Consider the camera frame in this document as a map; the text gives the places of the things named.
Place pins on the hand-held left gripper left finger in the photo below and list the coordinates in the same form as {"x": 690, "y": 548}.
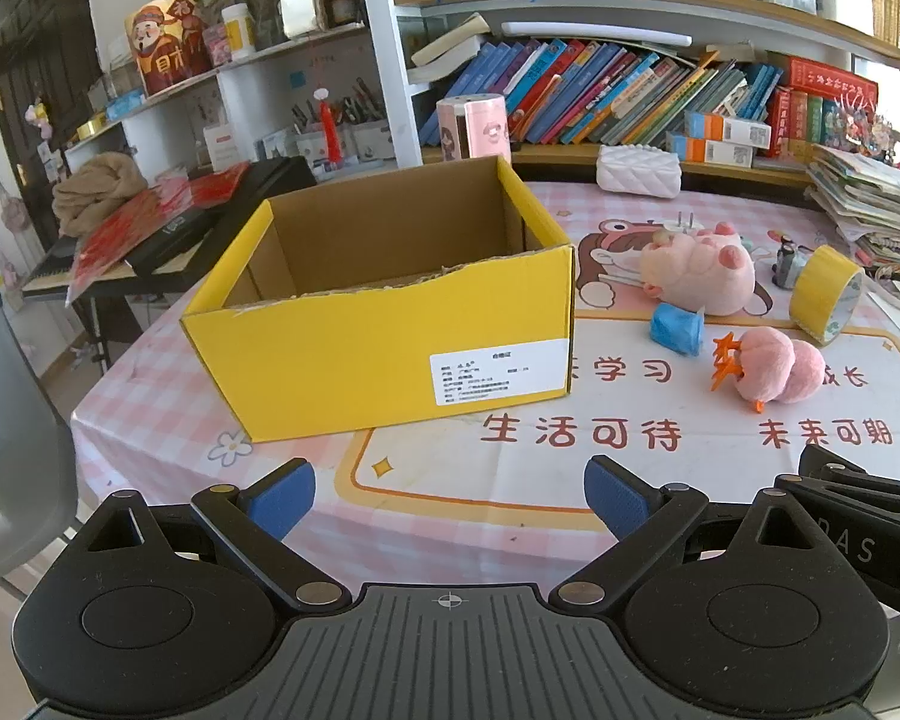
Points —
{"x": 281, "y": 499}

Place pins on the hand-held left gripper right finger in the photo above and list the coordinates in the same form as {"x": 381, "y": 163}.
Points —
{"x": 615, "y": 502}

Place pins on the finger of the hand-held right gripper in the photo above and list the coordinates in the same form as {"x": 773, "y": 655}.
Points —
{"x": 870, "y": 491}

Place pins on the yellow cardboard box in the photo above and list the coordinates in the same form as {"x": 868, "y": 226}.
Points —
{"x": 330, "y": 360}

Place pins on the pink plush chick toy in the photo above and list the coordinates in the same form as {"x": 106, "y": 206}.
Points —
{"x": 772, "y": 364}

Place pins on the small blue soft lump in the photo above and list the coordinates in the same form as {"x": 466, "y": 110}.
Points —
{"x": 679, "y": 328}

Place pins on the yellow tape roll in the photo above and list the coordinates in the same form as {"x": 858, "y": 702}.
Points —
{"x": 814, "y": 292}

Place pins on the small grey bottle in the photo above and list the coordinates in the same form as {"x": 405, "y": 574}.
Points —
{"x": 789, "y": 262}

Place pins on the pink plush pig toy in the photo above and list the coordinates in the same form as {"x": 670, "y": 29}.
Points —
{"x": 697, "y": 270}

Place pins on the white plug adapter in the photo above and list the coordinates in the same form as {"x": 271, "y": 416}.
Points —
{"x": 679, "y": 229}

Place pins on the grey chair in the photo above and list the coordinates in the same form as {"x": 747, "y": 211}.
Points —
{"x": 7, "y": 427}

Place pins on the stack of paper booklets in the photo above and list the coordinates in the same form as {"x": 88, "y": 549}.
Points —
{"x": 870, "y": 195}

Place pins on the red paper sheets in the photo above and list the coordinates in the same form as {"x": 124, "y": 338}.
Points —
{"x": 127, "y": 232}

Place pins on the black electronic keyboard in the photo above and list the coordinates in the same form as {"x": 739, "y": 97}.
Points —
{"x": 270, "y": 180}

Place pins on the white quilted purse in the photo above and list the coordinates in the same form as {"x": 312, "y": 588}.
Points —
{"x": 637, "y": 172}

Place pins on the white box red label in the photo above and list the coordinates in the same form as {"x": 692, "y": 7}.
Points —
{"x": 221, "y": 146}

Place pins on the beige cloth bundle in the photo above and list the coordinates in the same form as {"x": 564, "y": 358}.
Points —
{"x": 97, "y": 191}

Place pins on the orange white carton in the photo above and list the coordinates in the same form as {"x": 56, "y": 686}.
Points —
{"x": 709, "y": 151}
{"x": 727, "y": 127}

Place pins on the white pen holders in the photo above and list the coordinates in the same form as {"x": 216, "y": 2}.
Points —
{"x": 360, "y": 139}

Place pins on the white curved corner shelf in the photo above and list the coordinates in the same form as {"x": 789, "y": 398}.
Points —
{"x": 270, "y": 101}

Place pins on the pink cylindrical holder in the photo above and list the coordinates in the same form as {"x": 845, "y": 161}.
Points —
{"x": 476, "y": 127}

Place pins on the red boxed book set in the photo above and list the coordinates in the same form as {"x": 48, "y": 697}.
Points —
{"x": 825, "y": 82}

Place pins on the row of colourful books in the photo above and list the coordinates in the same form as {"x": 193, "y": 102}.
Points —
{"x": 570, "y": 90}

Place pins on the white wooden bookshelf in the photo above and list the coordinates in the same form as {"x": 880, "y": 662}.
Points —
{"x": 382, "y": 52}

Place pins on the fortune god paper lantern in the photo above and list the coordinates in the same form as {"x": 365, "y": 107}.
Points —
{"x": 165, "y": 45}

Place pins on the white bottle yellow label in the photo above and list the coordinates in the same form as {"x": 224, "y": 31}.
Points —
{"x": 238, "y": 30}

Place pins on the white tube lamp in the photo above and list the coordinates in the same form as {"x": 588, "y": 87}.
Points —
{"x": 570, "y": 28}

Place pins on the pale worn book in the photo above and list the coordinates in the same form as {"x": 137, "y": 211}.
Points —
{"x": 450, "y": 49}

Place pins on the dark door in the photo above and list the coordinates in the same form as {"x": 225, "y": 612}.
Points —
{"x": 37, "y": 52}

